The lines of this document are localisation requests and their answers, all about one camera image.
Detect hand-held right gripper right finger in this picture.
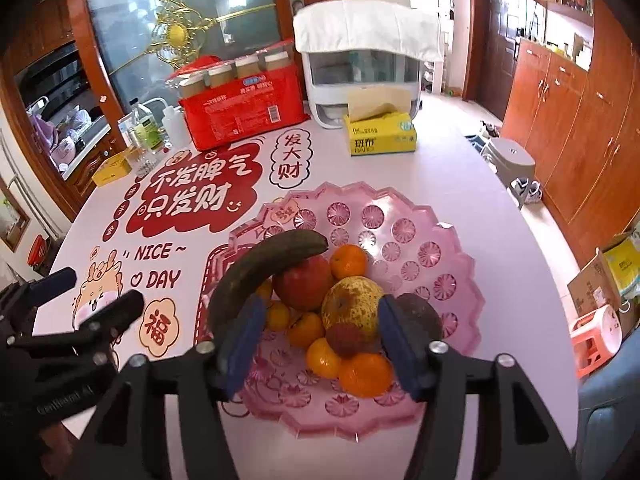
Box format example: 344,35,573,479
377,295,573,480

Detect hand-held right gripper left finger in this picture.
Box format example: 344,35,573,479
72,292,268,480

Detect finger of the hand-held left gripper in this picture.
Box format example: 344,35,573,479
9,289,146,367
0,266,78,334

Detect dark avocado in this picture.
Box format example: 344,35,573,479
395,293,444,346

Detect red lychee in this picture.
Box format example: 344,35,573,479
326,323,363,358

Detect overripe brown banana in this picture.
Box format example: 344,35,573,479
206,228,330,336

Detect pink plastic fruit bowl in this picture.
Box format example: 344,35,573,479
192,181,485,442

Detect yellow spotted pear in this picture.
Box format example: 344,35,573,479
321,276,387,343

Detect red apple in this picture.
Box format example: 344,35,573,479
272,255,336,312

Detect small yellow box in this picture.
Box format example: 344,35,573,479
91,154,133,188

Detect clear drinking glass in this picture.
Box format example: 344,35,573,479
122,145,161,177

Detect clear plastic oil bottle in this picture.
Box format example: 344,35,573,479
127,99,166,153

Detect white squeeze bottle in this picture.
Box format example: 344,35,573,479
161,105,188,150

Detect pink plastic stool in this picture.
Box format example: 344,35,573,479
570,304,623,380

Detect open cardboard box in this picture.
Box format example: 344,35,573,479
567,230,640,326

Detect yellow tissue box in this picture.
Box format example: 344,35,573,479
343,90,418,157

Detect blue sofa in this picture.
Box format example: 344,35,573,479
577,340,640,480

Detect grey plastic stool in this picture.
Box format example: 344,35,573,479
482,137,536,208

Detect red pack of cups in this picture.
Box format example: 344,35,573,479
166,39,311,152

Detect white countertop dispenser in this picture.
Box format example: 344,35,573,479
300,35,446,128

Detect gold door ornament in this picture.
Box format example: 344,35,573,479
107,0,278,81

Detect brown wooden cabinets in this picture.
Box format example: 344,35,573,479
500,0,640,271

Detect white cloth cover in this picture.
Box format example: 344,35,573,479
292,0,441,63

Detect dark wooden door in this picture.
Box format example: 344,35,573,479
475,0,526,121

